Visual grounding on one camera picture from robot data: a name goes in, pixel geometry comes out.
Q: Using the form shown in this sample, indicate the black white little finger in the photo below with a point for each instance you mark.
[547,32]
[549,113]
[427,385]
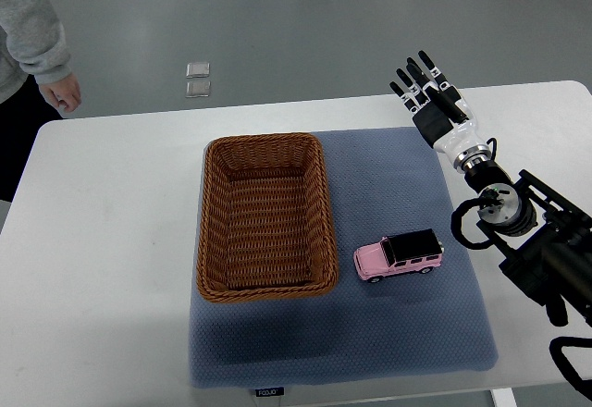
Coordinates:
[405,97]

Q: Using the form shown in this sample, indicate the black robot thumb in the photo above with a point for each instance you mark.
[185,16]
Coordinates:
[449,108]

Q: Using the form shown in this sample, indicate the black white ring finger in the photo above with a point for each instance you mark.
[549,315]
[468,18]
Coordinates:
[419,96]

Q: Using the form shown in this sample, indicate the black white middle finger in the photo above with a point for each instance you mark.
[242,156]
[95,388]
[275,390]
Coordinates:
[424,82]

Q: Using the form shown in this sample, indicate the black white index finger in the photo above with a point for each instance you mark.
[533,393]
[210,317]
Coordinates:
[435,72]

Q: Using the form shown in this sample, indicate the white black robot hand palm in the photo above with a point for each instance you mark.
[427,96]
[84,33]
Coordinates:
[460,142]

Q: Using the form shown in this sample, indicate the pink toy car black roof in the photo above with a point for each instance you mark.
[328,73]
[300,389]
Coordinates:
[407,253]

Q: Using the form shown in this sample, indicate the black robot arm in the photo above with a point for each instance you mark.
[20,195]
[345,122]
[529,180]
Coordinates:
[544,238]

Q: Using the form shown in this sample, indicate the brown wicker basket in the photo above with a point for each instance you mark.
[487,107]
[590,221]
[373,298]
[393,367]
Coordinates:
[266,229]

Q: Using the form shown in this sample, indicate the bystander bare hand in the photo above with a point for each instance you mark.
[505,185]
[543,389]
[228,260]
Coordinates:
[62,94]

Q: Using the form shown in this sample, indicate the blue grey cushion mat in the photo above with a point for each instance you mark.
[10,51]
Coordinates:
[381,182]

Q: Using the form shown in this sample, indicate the lower metal floor plate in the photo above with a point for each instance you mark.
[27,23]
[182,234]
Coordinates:
[198,88]

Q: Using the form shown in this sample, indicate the metal floor plate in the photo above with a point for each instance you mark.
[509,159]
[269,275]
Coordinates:
[198,69]
[198,88]

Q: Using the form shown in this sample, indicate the upper metal floor plate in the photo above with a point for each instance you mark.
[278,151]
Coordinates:
[198,69]

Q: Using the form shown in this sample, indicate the white table leg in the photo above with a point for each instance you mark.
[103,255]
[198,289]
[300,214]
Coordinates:
[503,397]

